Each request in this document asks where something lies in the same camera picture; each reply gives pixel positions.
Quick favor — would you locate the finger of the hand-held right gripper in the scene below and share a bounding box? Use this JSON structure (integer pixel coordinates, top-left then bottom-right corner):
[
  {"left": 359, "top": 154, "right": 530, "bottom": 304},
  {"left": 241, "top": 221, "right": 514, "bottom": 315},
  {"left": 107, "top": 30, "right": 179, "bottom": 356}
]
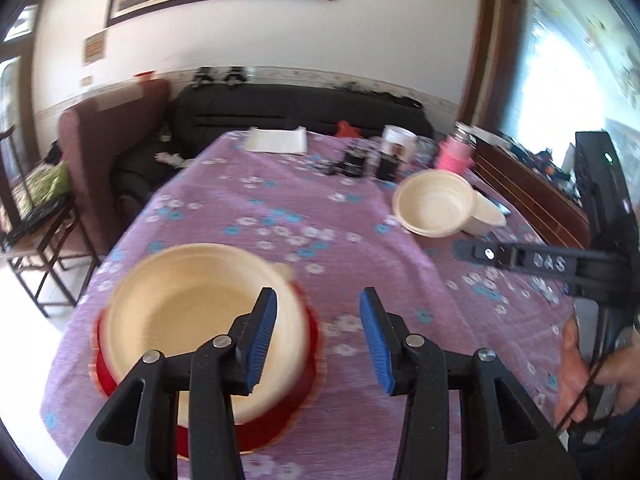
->
[{"left": 455, "top": 241, "right": 602, "bottom": 299}]

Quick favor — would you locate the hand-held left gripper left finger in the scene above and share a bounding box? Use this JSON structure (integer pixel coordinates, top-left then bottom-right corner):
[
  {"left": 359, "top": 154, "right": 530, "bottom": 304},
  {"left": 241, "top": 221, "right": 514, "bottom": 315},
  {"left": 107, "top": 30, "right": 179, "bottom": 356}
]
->
[{"left": 57, "top": 286, "right": 278, "bottom": 480}]

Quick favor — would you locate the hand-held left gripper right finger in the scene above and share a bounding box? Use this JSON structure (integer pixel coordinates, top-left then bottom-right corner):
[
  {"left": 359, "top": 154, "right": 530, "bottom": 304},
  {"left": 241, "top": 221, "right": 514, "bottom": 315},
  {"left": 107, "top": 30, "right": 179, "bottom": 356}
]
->
[{"left": 360, "top": 287, "right": 586, "bottom": 480}]

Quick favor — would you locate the red bowl white inside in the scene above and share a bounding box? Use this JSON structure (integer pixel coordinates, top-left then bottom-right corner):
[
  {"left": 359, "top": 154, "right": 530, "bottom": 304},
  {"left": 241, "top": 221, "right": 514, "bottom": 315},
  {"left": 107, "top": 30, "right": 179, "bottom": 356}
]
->
[{"left": 91, "top": 290, "right": 322, "bottom": 461}]

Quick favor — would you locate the cream disposable bowl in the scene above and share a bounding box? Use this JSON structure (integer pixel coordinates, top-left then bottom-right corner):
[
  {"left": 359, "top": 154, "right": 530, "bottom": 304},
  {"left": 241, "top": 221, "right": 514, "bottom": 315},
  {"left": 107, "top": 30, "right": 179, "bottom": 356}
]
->
[
  {"left": 391, "top": 169, "right": 477, "bottom": 237},
  {"left": 462, "top": 192, "right": 508, "bottom": 237},
  {"left": 106, "top": 242, "right": 312, "bottom": 428}
]

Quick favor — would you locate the person's right hand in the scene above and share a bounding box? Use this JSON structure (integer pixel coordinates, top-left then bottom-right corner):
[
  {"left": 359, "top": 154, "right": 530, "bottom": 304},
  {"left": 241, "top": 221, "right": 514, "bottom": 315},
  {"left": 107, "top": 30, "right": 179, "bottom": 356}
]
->
[{"left": 555, "top": 316, "right": 640, "bottom": 426}]

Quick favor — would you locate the brown wooden furniture panel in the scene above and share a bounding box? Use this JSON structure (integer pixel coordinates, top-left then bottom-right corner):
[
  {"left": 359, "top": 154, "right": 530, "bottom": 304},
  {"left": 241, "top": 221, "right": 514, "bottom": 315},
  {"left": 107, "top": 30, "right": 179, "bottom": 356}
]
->
[{"left": 471, "top": 135, "right": 592, "bottom": 252}]

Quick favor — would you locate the purple floral tablecloth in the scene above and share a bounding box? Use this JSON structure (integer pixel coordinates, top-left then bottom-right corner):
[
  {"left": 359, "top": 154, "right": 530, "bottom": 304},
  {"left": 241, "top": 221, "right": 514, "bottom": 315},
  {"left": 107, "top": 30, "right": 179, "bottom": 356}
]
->
[{"left": 40, "top": 130, "right": 591, "bottom": 480}]

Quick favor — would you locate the pink knit-sleeved thermos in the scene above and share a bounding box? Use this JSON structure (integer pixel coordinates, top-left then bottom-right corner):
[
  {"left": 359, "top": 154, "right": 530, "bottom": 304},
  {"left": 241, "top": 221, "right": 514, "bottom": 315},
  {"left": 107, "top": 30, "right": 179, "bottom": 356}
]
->
[{"left": 434, "top": 121, "right": 475, "bottom": 172}]

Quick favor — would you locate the dark ink bottle brown cap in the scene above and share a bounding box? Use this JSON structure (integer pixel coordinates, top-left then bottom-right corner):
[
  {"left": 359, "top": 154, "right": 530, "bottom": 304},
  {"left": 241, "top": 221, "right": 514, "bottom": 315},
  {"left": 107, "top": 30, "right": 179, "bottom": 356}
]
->
[{"left": 376, "top": 150, "right": 402, "bottom": 182}]

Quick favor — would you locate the black battery charger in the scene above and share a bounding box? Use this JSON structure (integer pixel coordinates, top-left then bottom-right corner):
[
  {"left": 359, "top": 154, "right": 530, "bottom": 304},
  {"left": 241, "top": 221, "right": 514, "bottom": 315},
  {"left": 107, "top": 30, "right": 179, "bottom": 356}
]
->
[{"left": 341, "top": 144, "right": 369, "bottom": 177}]

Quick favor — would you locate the white plastic jar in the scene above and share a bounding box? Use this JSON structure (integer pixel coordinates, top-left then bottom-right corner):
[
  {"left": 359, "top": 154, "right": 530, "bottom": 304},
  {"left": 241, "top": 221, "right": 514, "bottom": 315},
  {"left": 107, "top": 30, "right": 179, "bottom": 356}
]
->
[{"left": 381, "top": 124, "right": 419, "bottom": 157}]

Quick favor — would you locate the black sofa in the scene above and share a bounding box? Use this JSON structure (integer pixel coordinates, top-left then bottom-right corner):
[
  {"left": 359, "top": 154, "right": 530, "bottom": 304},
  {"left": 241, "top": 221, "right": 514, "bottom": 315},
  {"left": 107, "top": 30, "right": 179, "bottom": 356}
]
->
[{"left": 114, "top": 81, "right": 435, "bottom": 211}]

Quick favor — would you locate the brown armchair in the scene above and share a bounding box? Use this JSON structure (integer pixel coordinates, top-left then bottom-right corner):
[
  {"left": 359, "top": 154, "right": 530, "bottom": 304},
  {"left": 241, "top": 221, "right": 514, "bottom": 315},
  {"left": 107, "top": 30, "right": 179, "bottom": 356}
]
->
[{"left": 59, "top": 78, "right": 172, "bottom": 261}]

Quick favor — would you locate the dark wooden chair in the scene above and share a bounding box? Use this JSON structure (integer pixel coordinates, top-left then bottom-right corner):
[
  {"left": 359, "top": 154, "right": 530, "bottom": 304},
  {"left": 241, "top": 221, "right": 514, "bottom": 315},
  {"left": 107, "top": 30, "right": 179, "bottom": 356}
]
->
[{"left": 0, "top": 127, "right": 98, "bottom": 318}]

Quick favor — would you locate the green patterned cushion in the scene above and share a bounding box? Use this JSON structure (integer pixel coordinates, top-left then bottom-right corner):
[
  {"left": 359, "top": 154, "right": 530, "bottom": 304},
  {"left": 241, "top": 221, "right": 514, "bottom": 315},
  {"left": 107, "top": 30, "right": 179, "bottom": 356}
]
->
[{"left": 24, "top": 159, "right": 70, "bottom": 211}]

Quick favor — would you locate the wooden glass door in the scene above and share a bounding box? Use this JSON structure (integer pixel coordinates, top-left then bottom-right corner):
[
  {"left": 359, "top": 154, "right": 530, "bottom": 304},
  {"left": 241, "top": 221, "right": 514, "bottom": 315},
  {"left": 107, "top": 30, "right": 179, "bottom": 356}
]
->
[{"left": 0, "top": 4, "right": 42, "bottom": 161}]

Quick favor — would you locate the small wall plaque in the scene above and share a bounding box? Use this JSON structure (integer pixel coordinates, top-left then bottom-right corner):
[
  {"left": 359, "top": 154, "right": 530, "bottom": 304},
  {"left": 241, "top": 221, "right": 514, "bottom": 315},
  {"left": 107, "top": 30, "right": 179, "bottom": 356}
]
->
[{"left": 81, "top": 29, "right": 109, "bottom": 67}]

